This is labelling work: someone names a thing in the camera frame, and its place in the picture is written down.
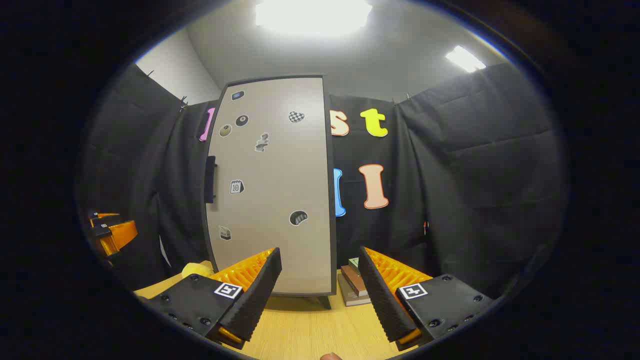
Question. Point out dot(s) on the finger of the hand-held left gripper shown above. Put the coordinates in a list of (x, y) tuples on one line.
[(106, 220), (122, 235)]

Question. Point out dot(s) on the grey cabinet door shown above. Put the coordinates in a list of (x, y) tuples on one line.
[(275, 200)]

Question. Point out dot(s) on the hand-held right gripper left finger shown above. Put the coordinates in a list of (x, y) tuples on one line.
[(262, 287)]

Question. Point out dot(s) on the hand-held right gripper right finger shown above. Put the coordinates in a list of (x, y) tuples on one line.
[(377, 290)]

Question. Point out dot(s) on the small ceiling light panel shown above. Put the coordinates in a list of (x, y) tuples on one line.
[(465, 59)]

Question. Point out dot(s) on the brown book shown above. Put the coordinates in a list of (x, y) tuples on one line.
[(354, 281)]

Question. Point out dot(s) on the large ceiling light panel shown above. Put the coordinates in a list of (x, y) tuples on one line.
[(312, 15)]

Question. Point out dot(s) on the black backdrop cloth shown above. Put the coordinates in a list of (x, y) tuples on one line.
[(475, 175)]

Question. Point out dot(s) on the yellow lemon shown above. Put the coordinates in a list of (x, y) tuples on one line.
[(196, 270)]

